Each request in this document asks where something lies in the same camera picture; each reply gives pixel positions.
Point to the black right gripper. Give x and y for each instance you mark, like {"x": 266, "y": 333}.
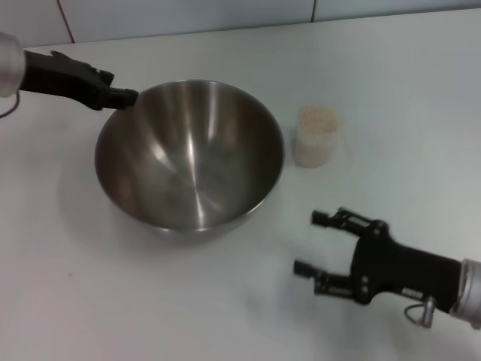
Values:
{"x": 391, "y": 263}

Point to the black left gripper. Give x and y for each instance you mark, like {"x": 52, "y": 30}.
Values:
{"x": 56, "y": 79}

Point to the clear plastic cup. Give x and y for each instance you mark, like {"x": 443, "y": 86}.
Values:
{"x": 315, "y": 152}

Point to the stainless steel mixing bowl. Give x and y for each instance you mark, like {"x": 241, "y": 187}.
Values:
{"x": 188, "y": 169}

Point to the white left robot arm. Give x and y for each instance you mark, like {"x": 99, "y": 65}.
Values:
{"x": 9, "y": 64}

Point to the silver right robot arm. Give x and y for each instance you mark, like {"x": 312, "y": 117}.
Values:
{"x": 469, "y": 293}

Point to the metal plug on right wrist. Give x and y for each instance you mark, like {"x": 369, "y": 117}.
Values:
{"x": 422, "y": 312}

